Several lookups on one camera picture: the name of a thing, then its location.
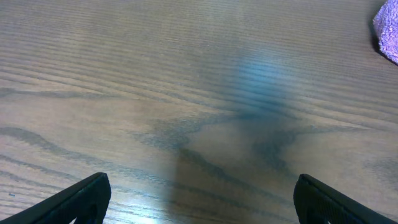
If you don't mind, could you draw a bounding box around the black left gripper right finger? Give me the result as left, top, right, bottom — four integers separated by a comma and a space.
293, 174, 397, 224

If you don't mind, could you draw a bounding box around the purple microfiber cloth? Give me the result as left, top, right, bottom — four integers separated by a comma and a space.
373, 0, 397, 64

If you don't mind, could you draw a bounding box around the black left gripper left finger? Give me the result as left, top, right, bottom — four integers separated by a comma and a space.
1, 172, 111, 224

